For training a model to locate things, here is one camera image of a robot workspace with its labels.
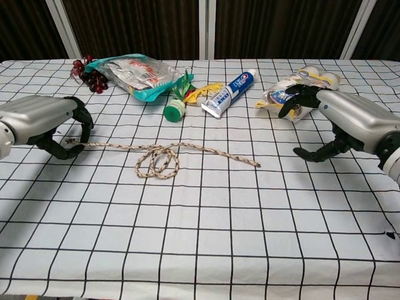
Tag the green yellow feather shuttlecock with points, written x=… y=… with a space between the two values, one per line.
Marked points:
x=174 y=112

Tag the white metal frame post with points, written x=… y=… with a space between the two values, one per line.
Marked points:
x=64 y=28
x=357 y=28
x=207 y=28

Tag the white black checkered tablecloth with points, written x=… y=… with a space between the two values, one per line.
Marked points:
x=200 y=234

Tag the dark brown pleated panel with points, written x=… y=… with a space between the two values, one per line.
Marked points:
x=25 y=28
x=384 y=28
x=281 y=28
x=134 y=28

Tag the yellow white snack package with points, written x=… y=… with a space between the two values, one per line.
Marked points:
x=315 y=76

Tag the blue white toothpaste tube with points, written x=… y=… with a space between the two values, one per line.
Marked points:
x=228 y=93

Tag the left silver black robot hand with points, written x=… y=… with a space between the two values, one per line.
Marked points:
x=37 y=115

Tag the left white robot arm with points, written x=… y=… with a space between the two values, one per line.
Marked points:
x=4 y=140

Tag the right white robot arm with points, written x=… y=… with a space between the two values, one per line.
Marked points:
x=392 y=162

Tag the dark red plastic grapes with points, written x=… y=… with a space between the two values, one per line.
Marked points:
x=93 y=82

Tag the teal clear snack bag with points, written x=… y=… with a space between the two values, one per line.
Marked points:
x=137 y=75

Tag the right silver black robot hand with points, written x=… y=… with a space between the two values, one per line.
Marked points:
x=356 y=118

